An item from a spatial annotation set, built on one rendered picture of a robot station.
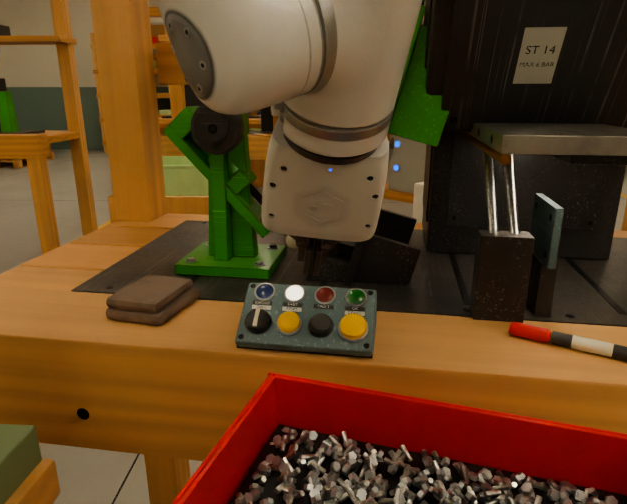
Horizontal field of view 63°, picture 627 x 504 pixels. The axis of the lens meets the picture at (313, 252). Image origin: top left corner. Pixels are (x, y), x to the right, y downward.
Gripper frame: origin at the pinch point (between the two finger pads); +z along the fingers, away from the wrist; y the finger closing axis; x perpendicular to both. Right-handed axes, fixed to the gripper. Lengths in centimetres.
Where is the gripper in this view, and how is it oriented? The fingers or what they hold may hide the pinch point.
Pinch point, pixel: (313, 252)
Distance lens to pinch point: 51.0
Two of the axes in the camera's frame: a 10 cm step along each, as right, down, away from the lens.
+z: -1.0, 6.2, 7.8
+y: 9.9, 1.1, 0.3
